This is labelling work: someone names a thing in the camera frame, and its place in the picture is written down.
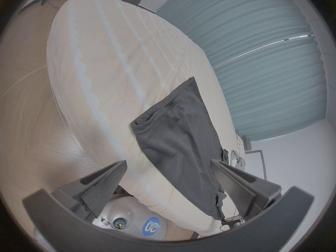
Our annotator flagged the white printed pillow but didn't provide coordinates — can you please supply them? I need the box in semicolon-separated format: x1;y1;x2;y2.
235;133;247;154

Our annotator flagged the blue-green curtain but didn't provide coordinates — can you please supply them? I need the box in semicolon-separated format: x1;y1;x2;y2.
156;0;315;68
212;35;329;143

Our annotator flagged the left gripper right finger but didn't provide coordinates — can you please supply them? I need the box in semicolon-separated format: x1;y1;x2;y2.
210;159;283;220

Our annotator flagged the pile of clothes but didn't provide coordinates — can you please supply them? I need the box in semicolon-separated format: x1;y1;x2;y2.
230;149;247;170

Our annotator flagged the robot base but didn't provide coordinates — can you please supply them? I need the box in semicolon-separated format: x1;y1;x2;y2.
90;185;169;242

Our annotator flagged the bed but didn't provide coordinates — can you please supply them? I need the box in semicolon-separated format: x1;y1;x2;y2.
46;0;267;243

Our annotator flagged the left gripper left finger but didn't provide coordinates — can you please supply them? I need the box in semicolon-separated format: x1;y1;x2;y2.
52;160;128;219

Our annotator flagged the black garment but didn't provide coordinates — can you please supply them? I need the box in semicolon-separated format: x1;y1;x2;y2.
130;76;228;221

